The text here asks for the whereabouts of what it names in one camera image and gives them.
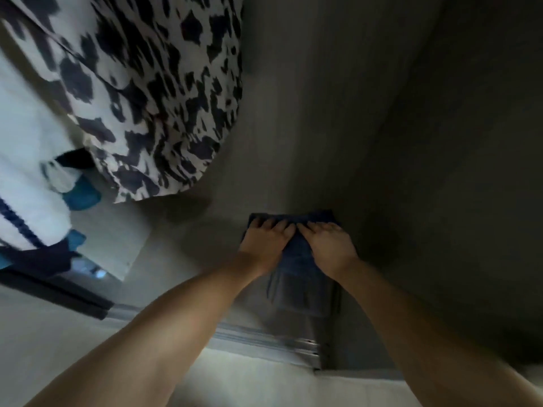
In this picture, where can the person's left forearm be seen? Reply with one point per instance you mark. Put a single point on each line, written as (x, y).
(153, 343)

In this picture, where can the teal cartoon print shirt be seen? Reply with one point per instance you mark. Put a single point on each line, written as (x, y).
(82, 195)

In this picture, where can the white jacket with navy stripes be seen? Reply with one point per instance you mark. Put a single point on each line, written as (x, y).
(30, 165)

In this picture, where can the black white patterned garment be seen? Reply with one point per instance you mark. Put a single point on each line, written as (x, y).
(144, 89)

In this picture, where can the person's right hand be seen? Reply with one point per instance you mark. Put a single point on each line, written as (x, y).
(329, 250)

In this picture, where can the person's left hand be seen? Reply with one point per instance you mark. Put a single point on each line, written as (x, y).
(267, 246)

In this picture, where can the grey wardrobe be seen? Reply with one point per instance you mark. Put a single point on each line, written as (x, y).
(390, 123)

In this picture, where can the blue jeans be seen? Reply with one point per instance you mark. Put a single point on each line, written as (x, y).
(297, 254)

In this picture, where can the person's right forearm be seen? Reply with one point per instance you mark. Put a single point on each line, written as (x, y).
(433, 343)

